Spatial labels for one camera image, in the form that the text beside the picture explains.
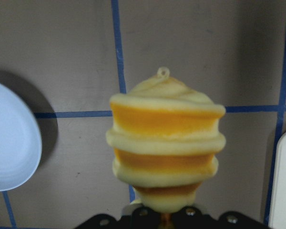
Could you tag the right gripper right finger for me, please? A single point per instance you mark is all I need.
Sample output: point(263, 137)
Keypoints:
point(193, 218)

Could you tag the striped bread loaf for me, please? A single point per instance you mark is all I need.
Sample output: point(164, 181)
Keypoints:
point(165, 138)

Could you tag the blue plate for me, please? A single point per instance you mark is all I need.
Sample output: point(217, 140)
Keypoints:
point(20, 141)

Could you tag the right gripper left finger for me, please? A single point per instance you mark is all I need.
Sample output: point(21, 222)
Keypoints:
point(138, 217)

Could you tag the white rectangular tray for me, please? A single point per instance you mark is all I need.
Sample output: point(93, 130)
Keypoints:
point(277, 216)

